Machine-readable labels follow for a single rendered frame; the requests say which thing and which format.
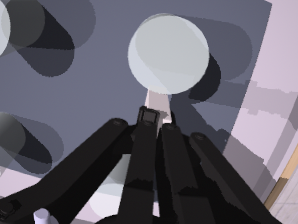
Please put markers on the pale grey cylinder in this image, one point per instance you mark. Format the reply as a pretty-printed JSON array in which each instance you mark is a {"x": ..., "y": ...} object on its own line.
[
  {"x": 168, "y": 54},
  {"x": 12, "y": 139},
  {"x": 106, "y": 199},
  {"x": 21, "y": 24}
]

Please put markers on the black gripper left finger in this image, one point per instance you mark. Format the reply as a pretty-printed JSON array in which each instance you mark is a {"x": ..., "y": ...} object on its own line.
[{"x": 61, "y": 194}]

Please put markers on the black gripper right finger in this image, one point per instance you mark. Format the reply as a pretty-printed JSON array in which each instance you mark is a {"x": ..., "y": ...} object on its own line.
[{"x": 232, "y": 201}]

